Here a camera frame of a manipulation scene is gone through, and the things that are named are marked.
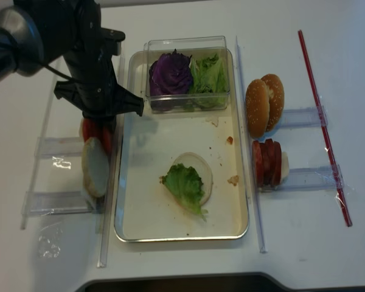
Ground small bread crumb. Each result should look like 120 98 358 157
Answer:
226 136 233 144

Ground clear rail right of tray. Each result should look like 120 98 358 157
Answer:
235 37 268 254

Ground bread crumb piece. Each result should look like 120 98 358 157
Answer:
228 175 239 186

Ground meat patty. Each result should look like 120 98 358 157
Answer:
252 141 264 187
260 139 276 185
271 141 282 187

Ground clear upper right cross rail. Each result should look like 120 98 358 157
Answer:
276 106 327 129

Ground clear rail left of tray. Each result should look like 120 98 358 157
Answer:
96 41 126 269

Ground rear tomato slice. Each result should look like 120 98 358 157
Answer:
79 118 91 142

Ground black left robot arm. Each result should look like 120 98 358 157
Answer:
0 1 144 121

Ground green lettuce leaf on bun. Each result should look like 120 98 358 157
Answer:
159 163 212 222

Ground rear meat patty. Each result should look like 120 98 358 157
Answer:
271 141 282 187

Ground middle tomato slice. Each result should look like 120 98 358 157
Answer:
89 120 103 141

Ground sesame bun rear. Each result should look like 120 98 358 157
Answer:
261 74 285 132

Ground sesame bun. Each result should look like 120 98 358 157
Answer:
245 79 269 139
261 74 285 132

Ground purple cabbage leaves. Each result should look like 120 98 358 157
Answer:
149 49 193 97

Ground clear cross rail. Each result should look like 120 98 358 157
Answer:
258 165 344 192
22 191 97 217
276 106 327 129

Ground clear far left rail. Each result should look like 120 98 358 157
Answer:
20 75 58 230

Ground green lettuce in container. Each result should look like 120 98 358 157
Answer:
188 54 228 110

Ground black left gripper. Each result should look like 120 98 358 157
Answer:
54 28 144 119

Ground white plastic pusher block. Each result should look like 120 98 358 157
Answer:
280 151 290 184

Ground metal baking tray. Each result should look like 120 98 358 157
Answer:
113 49 250 243

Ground red plastic rail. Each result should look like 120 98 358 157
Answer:
297 30 353 228

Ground bottom bun slice on tray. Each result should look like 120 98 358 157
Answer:
173 152 213 206

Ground red tomato slice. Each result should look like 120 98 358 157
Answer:
102 127 112 156

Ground clear plastic container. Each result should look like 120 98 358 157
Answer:
141 36 231 113

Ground clear lower left cross rail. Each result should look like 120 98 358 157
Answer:
22 191 97 217

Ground front meat patty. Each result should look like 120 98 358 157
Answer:
252 141 264 187

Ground clear lower right cross rail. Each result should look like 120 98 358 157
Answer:
258 165 344 192

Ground white bun half left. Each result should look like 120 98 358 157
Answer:
82 137 110 198

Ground sesame bun front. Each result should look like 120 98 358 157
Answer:
245 79 269 139

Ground middle meat patty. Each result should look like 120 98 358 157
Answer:
260 139 276 185

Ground clear rail of tray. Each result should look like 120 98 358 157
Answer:
235 37 268 254
96 41 126 269

